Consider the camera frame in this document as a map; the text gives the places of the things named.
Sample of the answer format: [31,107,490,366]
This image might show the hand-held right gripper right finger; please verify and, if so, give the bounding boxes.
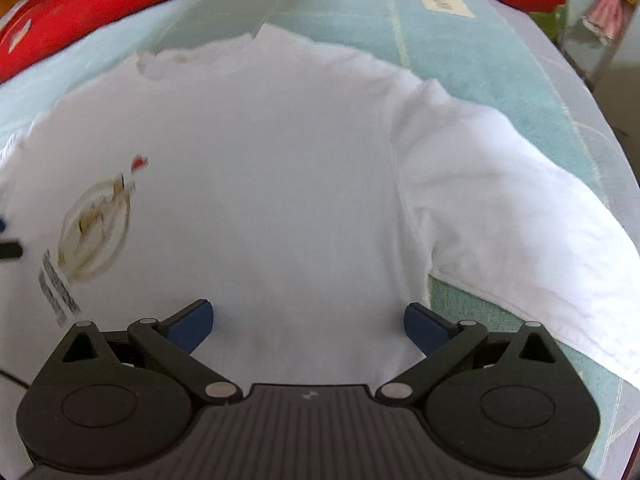
[376,302,563,405]

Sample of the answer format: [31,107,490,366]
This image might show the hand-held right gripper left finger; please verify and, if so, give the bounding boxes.
[52,299,243,406]

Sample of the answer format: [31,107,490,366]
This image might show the white printed t-shirt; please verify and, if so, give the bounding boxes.
[0,22,640,480]

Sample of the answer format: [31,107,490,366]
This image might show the light green checked bed sheet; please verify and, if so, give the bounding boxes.
[0,0,640,480]

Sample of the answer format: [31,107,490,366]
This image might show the green cloth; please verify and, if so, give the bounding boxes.
[530,7,567,41]

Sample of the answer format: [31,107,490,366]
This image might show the pink white curtain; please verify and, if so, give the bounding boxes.
[580,0,640,46]

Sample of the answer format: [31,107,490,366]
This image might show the black cable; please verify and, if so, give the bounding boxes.
[0,367,31,391]

